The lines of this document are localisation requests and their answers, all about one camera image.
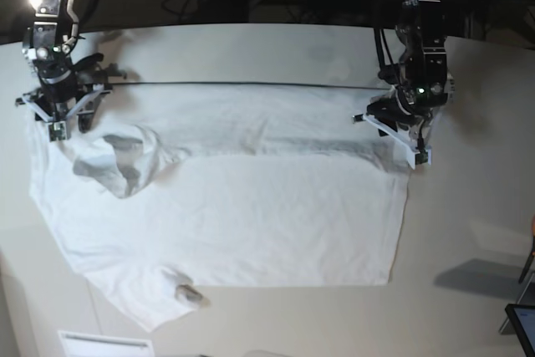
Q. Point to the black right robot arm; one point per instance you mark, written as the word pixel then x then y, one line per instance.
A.
pixel 55 30

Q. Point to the white paper sheet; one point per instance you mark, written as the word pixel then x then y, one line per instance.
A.
pixel 78 344

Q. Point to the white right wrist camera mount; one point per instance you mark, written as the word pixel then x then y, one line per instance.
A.
pixel 58 117

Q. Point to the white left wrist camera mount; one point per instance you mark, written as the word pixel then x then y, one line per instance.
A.
pixel 415 140

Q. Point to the white T-shirt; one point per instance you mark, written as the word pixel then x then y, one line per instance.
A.
pixel 255 186

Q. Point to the tablet screen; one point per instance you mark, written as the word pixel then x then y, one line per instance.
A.
pixel 521 318

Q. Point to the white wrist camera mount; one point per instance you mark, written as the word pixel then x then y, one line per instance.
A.
pixel 58 117
pixel 415 140

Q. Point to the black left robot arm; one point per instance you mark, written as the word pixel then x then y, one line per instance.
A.
pixel 419 77

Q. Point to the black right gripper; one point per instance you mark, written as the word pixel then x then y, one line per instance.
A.
pixel 61 79

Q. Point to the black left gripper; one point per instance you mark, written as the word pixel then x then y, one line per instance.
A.
pixel 407 108

